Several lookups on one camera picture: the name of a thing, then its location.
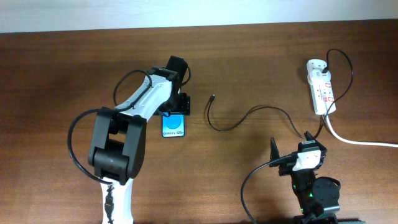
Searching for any white power strip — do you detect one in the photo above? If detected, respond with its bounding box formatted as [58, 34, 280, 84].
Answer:
[307, 59, 336, 115]

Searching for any black USB charging cable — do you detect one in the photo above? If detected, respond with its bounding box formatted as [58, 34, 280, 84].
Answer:
[206, 49, 354, 140]

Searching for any blue Galaxy smartphone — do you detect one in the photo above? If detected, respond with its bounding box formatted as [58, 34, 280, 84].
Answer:
[162, 114, 185, 138]

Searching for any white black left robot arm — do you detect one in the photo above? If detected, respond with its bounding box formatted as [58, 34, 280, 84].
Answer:
[88, 56, 191, 223]

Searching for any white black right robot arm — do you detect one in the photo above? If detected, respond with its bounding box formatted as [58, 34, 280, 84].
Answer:
[270, 132, 341, 223]

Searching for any white USB charger plug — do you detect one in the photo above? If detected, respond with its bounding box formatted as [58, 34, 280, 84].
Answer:
[307, 69, 331, 85]

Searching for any white power strip cord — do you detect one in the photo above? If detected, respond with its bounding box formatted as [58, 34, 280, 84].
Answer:
[323, 114, 398, 148]

